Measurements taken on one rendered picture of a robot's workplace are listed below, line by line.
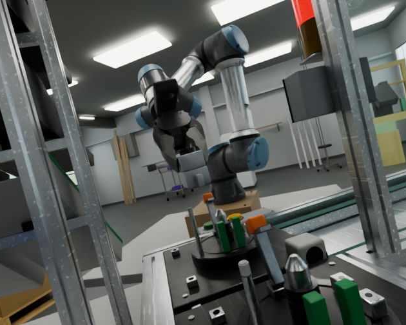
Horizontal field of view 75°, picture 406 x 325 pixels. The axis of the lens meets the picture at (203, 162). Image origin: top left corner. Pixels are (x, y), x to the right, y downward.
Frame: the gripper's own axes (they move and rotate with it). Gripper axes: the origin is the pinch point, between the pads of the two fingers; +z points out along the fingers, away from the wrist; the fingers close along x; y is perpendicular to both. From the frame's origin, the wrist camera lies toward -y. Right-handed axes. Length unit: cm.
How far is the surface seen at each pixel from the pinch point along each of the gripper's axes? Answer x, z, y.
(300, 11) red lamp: -19.5, -3.3, -21.5
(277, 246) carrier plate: -9.7, 17.8, 7.9
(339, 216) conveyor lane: -32.9, 12.5, 20.9
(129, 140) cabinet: 34, -702, 626
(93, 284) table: 34, -5, 51
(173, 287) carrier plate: 9.3, 18.4, 6.4
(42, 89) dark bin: 19.2, -7.8, -15.1
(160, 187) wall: -23, -556, 755
